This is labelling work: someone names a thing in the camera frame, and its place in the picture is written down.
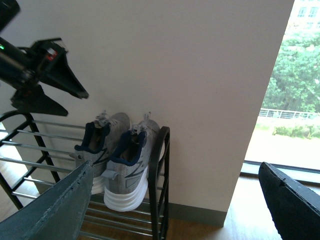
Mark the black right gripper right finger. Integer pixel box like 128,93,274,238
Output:
258,162,320,240

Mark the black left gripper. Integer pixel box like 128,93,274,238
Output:
0,37,89,117

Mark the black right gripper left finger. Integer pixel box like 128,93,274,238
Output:
0,161,94,240

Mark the grey knit sneaker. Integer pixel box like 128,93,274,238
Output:
70,111,131,195
102,112,160,212

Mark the black metal shoe rack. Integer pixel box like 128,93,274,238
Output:
0,111,170,240

